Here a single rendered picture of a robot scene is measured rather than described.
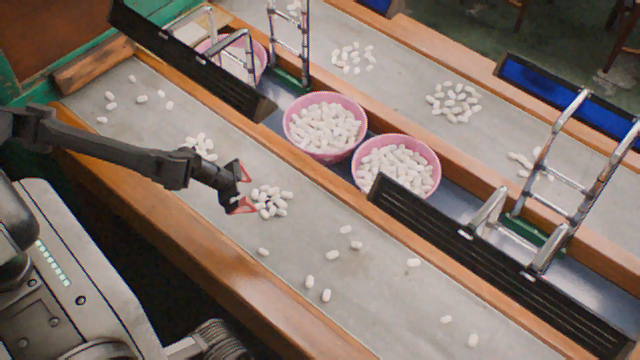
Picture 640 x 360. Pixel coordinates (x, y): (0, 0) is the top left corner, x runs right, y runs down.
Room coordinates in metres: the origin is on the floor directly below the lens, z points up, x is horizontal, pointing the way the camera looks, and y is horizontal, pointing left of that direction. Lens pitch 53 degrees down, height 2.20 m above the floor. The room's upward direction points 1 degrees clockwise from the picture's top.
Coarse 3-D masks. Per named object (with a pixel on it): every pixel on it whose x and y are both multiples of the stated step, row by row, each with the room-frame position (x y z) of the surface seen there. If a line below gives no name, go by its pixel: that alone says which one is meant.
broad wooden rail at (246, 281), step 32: (64, 160) 1.22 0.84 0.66; (96, 160) 1.14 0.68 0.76; (96, 192) 1.13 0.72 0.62; (128, 192) 1.03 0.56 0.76; (160, 192) 1.03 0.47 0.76; (160, 224) 0.92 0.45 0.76; (192, 224) 0.92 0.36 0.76; (192, 256) 0.82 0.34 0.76; (224, 256) 0.82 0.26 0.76; (224, 288) 0.74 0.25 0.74; (256, 288) 0.73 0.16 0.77; (288, 288) 0.74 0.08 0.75; (256, 320) 0.67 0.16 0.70; (288, 320) 0.64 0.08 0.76; (320, 320) 0.64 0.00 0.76; (288, 352) 0.60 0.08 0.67; (320, 352) 0.56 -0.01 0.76; (352, 352) 0.56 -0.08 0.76
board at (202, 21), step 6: (198, 6) 1.88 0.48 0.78; (210, 6) 1.88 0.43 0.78; (216, 12) 1.84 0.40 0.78; (222, 12) 1.84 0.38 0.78; (198, 18) 1.80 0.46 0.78; (204, 18) 1.81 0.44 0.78; (216, 18) 1.81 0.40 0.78; (222, 18) 1.81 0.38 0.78; (228, 18) 1.81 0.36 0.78; (198, 24) 1.77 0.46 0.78; (204, 24) 1.77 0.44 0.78; (222, 24) 1.77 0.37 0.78; (204, 36) 1.71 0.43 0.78; (198, 42) 1.68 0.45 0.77; (150, 54) 1.61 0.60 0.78
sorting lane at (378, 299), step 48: (96, 96) 1.43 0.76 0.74; (144, 144) 1.23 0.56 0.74; (240, 144) 1.24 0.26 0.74; (192, 192) 1.05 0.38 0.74; (240, 240) 0.89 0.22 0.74; (288, 240) 0.89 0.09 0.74; (336, 240) 0.90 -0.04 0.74; (384, 240) 0.90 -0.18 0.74; (336, 288) 0.75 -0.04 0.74; (384, 288) 0.75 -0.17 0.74; (432, 288) 0.75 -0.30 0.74; (384, 336) 0.62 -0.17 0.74; (432, 336) 0.62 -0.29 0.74; (480, 336) 0.62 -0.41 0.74; (528, 336) 0.62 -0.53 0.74
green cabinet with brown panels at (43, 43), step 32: (0, 0) 1.40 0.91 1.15; (32, 0) 1.46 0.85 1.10; (64, 0) 1.53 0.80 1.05; (96, 0) 1.61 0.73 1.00; (128, 0) 1.68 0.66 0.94; (160, 0) 1.78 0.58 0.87; (0, 32) 1.37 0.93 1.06; (32, 32) 1.43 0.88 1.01; (64, 32) 1.50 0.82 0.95; (96, 32) 1.58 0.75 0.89; (0, 64) 1.32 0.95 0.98; (32, 64) 1.40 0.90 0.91; (64, 64) 1.46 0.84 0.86; (0, 96) 1.29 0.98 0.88
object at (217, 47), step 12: (192, 12) 1.39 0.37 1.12; (204, 12) 1.41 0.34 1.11; (180, 24) 1.35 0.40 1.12; (216, 24) 1.44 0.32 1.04; (216, 36) 1.43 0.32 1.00; (228, 36) 1.29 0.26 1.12; (240, 36) 1.31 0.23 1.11; (216, 48) 1.25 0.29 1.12; (252, 48) 1.33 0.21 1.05; (216, 60) 1.43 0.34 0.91; (240, 60) 1.37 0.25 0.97; (252, 60) 1.34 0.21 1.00; (252, 72) 1.34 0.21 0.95; (252, 84) 1.33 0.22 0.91
